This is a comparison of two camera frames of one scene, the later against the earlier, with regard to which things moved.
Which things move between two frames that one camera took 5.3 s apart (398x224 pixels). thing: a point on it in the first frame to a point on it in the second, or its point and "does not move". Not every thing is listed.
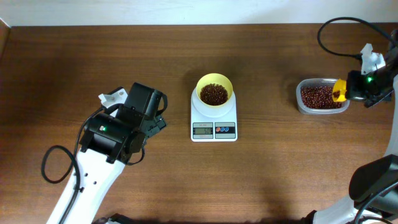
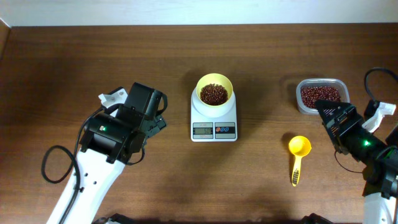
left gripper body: x=158 y=125 does not move
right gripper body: x=352 y=90 to x=342 y=123
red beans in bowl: x=213 y=94 does not move
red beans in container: x=319 y=98 does not move
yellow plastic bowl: x=214 y=89 does not move
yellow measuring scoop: x=339 y=91 to x=299 y=146
